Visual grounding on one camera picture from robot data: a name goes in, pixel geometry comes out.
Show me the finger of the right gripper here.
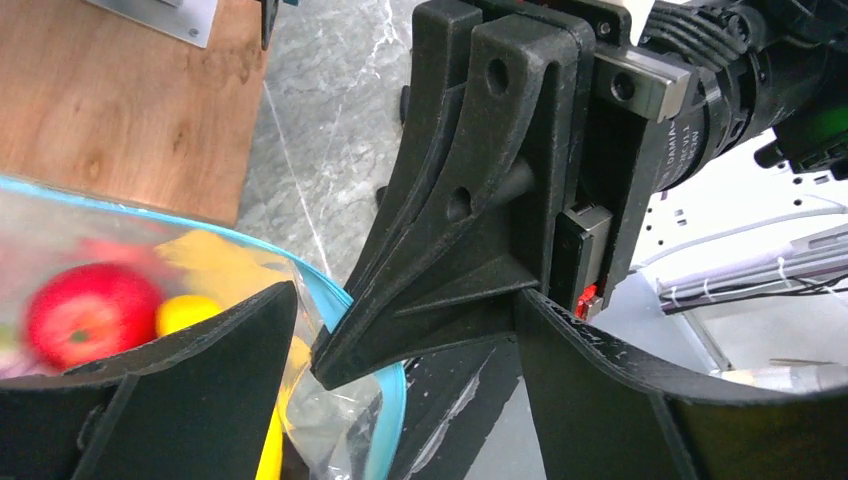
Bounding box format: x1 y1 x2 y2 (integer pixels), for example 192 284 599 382
345 1 477 299

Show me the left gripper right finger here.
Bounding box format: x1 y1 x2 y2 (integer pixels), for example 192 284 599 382
515 290 847 479

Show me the yellow toy banana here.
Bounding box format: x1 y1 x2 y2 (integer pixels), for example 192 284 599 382
255 336 311 480

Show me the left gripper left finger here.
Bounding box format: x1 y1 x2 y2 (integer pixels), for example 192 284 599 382
1 282 297 479

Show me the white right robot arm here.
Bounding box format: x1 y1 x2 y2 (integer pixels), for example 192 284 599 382
312 1 847 389

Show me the clear zip top bag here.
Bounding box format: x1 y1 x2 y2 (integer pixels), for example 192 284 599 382
1 178 406 479

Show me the metal stand bracket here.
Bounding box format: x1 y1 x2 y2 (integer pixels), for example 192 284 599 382
87 0 218 49

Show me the orange toy mango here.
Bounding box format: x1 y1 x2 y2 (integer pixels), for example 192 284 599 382
155 295 223 337

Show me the wooden board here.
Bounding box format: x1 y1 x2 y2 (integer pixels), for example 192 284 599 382
1 1 268 226

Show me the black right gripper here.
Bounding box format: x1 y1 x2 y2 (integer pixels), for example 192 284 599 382
312 2 698 389

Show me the red toy apple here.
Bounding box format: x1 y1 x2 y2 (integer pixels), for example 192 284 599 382
22 263 164 370

